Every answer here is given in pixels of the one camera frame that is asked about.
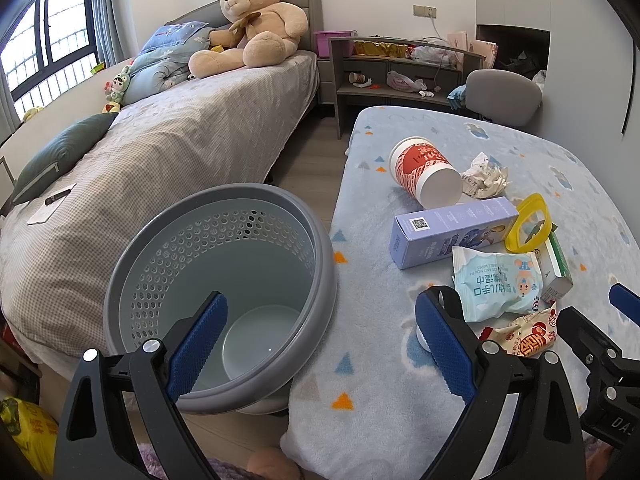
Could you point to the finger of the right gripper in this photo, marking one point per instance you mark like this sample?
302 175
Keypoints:
626 301
591 347

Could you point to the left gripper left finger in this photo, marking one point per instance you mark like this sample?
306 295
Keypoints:
95 439

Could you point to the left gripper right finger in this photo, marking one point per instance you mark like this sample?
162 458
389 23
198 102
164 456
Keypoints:
544 440

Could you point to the red cream snack wrapper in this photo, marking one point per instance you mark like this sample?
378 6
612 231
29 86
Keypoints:
524 335

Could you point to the green white medicine box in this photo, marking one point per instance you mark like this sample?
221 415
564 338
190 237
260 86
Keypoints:
557 281

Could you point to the light blue wipes packet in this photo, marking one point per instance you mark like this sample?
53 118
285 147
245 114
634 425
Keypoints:
490 284

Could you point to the purple toothpaste box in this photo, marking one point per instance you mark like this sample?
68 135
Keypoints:
429 235

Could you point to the red white paper cup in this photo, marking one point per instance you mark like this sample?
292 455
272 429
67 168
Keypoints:
424 173

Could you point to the small white round cap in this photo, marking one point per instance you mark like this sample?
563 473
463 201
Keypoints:
421 340

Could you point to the grey perforated trash bin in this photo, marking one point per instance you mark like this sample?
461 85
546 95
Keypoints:
259 263

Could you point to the person's hand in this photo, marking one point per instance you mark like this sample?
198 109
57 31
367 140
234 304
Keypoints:
272 463

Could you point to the yellow plastic bag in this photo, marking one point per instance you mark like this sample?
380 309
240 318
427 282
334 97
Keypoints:
34 432

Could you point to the white paper sheet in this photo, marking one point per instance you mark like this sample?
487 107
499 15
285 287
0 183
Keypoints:
44 213

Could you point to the grey office chair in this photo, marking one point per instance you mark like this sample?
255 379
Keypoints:
506 98

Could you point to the black marker pen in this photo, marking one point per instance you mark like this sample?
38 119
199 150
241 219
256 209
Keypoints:
57 196

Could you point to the dark green pillow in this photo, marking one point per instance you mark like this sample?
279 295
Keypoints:
60 156

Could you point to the pink plastic bag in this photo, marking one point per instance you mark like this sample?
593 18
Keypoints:
403 83

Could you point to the bed with grey checked cover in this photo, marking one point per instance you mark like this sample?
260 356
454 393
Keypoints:
202 133

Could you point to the grey desk shelf unit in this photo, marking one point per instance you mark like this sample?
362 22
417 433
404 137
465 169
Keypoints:
423 77

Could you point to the small green doll toy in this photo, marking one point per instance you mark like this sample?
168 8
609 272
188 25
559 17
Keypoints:
115 90

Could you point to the grey bedside drawer unit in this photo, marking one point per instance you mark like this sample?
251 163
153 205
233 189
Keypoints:
326 90

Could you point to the blue folded quilt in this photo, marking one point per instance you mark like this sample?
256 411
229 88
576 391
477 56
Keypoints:
163 60

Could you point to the grey curtain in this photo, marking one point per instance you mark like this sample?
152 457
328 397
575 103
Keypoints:
108 44

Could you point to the large tan teddy bear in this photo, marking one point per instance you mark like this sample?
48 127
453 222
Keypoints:
262 33

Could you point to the grey bed headboard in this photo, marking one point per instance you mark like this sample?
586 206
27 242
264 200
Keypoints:
211 14

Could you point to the wall power socket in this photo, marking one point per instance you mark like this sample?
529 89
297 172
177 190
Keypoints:
424 11

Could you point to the window with black frame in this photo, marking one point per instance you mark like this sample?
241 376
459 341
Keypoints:
52 50

